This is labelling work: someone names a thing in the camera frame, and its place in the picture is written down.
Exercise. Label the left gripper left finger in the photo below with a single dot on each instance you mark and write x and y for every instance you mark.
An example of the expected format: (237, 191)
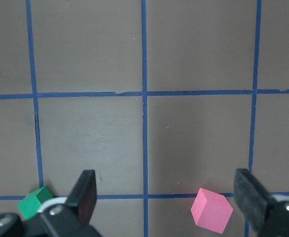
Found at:
(70, 216)

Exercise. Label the pink cube near base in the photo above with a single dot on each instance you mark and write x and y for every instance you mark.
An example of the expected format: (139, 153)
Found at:
(211, 211)

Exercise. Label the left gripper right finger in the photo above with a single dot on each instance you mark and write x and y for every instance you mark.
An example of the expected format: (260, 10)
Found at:
(267, 214)

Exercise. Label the green cube near base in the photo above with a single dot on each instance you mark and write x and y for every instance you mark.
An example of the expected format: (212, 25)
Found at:
(30, 204)

